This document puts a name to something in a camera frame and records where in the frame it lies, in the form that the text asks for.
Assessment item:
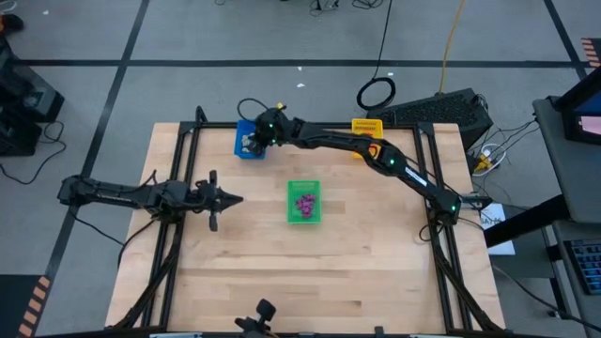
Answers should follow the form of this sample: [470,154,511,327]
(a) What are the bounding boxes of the black cable bundle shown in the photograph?
[307,0,391,11]

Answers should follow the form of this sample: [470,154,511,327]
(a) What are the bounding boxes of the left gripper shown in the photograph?
[187,169,244,233]

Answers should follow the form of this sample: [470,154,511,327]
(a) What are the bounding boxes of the green plastic basket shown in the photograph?
[285,179,323,225]

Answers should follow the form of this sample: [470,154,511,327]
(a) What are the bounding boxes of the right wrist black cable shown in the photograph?
[236,97,271,124]

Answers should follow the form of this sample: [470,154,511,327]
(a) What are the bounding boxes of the black desk support beam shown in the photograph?
[483,194,569,249]

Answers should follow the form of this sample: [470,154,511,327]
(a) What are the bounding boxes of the black floor equipment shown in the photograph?
[0,39,66,159]

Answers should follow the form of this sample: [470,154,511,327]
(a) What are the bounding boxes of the small black object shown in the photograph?
[234,298,278,338]

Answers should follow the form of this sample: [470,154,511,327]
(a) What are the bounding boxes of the yellow power plug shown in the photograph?
[473,144,508,175]

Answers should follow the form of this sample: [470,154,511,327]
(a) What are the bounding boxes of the black floor cable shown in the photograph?
[0,121,67,187]
[490,262,601,332]

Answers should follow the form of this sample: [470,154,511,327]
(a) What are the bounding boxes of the black keyboard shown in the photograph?
[562,238,601,296]

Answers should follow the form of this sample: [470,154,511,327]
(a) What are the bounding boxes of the black mat orange stripes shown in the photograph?
[579,37,601,69]
[0,275,52,338]

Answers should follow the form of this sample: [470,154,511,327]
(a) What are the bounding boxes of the black monitor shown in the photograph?
[555,65,601,146]

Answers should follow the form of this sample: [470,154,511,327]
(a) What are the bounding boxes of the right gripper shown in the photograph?
[243,106,295,159]

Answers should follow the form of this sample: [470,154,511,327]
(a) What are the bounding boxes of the yellow plastic basket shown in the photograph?
[351,117,385,160]

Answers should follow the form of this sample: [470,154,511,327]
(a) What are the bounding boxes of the white paper sheet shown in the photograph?
[478,208,516,256]

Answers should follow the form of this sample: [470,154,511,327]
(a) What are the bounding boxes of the yellow hanging cable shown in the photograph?
[437,0,467,94]

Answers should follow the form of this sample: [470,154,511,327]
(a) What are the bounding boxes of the grey desk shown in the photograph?
[532,96,601,224]

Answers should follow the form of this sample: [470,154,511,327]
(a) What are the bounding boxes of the black orange object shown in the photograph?
[0,13,24,33]

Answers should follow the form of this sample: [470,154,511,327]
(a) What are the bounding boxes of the black hanging cable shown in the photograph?
[355,0,397,112]

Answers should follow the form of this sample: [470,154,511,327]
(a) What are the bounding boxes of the blue plastic basket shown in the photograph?
[233,118,268,161]

